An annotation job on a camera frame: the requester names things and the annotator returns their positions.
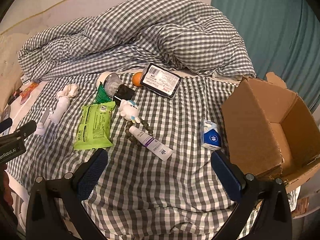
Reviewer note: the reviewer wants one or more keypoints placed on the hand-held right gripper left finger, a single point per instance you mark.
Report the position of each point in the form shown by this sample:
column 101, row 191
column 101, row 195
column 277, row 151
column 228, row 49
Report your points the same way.
column 92, row 172

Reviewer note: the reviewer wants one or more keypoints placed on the white cream tube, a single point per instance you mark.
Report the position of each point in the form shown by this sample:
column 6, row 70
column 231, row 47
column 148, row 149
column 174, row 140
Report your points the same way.
column 152, row 143

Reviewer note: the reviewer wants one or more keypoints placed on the beige tufted headboard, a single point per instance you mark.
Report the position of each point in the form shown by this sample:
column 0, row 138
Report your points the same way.
column 6, row 65

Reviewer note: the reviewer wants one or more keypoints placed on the orange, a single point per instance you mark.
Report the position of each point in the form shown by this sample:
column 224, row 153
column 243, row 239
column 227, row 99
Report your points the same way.
column 137, row 80

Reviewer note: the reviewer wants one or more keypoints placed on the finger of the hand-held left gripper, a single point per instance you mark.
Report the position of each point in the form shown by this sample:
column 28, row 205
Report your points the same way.
column 6, row 125
column 26, row 128

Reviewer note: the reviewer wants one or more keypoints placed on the white plush toy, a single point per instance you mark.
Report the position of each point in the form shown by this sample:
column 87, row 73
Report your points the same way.
column 128, row 110

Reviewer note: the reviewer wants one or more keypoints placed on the red orange snack packet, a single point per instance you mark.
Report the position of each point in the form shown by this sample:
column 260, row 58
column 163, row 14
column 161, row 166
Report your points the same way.
column 26, row 92

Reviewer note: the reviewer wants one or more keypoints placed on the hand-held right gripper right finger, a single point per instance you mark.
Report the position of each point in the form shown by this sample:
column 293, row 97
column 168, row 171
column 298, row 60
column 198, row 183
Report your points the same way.
column 225, row 173

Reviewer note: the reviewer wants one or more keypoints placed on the small white box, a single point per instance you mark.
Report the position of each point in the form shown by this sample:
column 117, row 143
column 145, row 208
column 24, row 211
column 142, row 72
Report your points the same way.
column 25, row 79

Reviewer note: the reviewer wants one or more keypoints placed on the small dark green packet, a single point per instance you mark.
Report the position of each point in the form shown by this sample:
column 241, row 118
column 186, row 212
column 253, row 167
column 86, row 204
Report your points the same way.
column 101, row 96

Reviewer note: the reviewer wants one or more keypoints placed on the small black case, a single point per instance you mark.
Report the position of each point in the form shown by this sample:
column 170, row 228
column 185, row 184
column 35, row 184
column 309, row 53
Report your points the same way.
column 123, row 93

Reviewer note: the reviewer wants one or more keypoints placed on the blue white tissue pack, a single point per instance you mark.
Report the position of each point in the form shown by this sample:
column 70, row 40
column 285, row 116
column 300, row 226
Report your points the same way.
column 210, row 137

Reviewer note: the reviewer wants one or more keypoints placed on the grey checked duvet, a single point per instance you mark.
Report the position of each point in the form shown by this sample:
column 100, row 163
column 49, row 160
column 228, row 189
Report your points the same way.
column 140, row 35

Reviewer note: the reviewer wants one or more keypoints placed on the black foil packet white label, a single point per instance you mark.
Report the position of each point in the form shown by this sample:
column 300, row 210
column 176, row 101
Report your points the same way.
column 160, row 81

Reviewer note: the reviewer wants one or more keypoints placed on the clear jar white lid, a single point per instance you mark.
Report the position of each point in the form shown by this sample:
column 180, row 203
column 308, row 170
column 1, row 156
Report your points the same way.
column 110, row 82

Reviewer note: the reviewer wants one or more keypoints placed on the white tissue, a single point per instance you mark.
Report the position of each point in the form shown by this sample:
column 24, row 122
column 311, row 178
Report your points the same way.
column 70, row 90

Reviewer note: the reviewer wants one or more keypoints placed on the brown cardboard box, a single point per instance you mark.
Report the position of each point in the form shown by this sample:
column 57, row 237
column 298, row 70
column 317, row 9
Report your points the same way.
column 252, row 127

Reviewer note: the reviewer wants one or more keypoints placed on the light green wet wipes packet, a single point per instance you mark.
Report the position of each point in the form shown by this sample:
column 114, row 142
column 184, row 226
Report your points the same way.
column 93, row 127

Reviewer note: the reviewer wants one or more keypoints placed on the printed paper packet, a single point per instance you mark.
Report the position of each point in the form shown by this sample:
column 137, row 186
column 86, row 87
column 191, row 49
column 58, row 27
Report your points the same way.
column 301, row 205

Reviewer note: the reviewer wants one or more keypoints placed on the teal curtain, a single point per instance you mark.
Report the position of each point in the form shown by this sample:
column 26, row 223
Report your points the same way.
column 270, row 30

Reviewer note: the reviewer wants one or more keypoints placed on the grey checked bed sheet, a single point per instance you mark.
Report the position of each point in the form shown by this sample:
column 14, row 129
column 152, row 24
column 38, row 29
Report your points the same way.
column 160, row 180

